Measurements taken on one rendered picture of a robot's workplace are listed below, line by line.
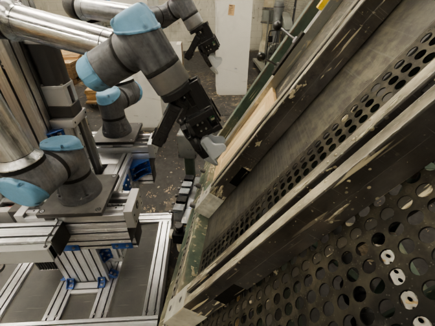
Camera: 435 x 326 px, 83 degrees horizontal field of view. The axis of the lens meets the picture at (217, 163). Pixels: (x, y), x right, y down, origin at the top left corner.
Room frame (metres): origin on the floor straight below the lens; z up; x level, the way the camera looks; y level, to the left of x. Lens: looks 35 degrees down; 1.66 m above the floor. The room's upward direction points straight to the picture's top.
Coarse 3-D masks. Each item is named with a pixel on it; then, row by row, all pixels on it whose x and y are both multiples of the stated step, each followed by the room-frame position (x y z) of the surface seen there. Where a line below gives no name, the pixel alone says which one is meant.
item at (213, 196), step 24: (360, 0) 0.71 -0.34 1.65; (384, 0) 0.67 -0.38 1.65; (336, 24) 0.74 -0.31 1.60; (360, 24) 0.68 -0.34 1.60; (336, 48) 0.68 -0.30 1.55; (312, 72) 0.69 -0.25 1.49; (336, 72) 0.68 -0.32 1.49; (288, 96) 0.69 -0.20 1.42; (312, 96) 0.68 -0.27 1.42; (264, 120) 0.74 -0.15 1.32; (288, 120) 0.69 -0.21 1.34; (264, 144) 0.70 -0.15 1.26; (240, 168) 0.71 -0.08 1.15; (216, 192) 0.72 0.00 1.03
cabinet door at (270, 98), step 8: (272, 88) 1.11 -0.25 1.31; (272, 96) 1.02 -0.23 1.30; (264, 104) 1.05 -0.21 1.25; (272, 104) 0.94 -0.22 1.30; (256, 112) 1.07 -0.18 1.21; (264, 112) 0.98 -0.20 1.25; (248, 120) 1.11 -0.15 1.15; (256, 120) 0.99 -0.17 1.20; (248, 128) 1.03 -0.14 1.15; (240, 136) 1.05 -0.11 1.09; (232, 144) 1.08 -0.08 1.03; (240, 144) 0.97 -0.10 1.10; (224, 152) 1.12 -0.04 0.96; (232, 152) 1.00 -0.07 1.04; (224, 160) 1.03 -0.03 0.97; (216, 168) 1.05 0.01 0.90; (216, 176) 0.96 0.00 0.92
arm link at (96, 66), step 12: (96, 48) 0.50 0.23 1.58; (108, 48) 0.49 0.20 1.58; (84, 60) 0.50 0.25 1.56; (96, 60) 0.49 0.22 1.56; (108, 60) 0.48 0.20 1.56; (84, 72) 0.49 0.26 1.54; (96, 72) 0.48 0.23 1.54; (108, 72) 0.48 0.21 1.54; (120, 72) 0.48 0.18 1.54; (132, 72) 0.49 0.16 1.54; (96, 84) 0.49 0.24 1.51; (108, 84) 0.50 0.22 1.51
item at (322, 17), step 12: (336, 0) 1.10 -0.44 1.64; (324, 12) 1.11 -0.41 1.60; (312, 24) 1.11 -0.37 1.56; (312, 36) 1.11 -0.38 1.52; (300, 48) 1.11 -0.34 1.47; (288, 60) 1.12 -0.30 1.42; (276, 72) 1.12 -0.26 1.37; (276, 84) 1.12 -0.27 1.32; (264, 96) 1.13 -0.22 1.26; (252, 108) 1.13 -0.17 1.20; (240, 120) 1.16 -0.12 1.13; (228, 144) 1.15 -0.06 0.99
